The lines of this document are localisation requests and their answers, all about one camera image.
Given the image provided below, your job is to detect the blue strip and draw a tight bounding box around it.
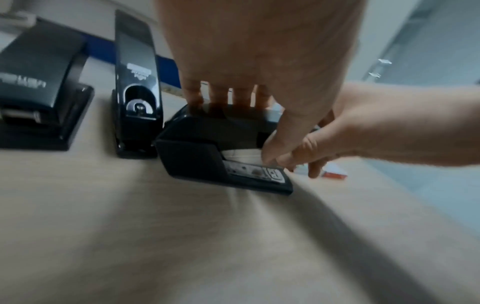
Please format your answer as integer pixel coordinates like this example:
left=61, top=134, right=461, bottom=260
left=80, top=33, right=182, bottom=87

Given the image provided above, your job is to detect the person's right hand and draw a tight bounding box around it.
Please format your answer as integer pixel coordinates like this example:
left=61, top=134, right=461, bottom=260
left=276, top=82, right=408, bottom=179

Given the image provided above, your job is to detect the person's left hand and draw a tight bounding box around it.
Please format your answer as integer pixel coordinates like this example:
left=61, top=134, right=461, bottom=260
left=155, top=0, right=366, bottom=165

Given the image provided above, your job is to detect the black stapler with label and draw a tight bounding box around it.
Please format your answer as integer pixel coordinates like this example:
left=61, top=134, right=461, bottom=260
left=153, top=102, right=295, bottom=197

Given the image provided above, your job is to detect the person's right forearm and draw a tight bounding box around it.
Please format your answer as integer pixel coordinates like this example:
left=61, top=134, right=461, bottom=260
left=405, top=84, right=480, bottom=169

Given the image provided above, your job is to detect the red and white staple box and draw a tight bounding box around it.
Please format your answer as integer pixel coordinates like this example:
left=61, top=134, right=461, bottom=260
left=295, top=162, right=348, bottom=181

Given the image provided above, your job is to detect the slim glossy black stapler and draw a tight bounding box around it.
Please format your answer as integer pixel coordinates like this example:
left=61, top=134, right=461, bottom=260
left=111, top=9, right=165, bottom=160

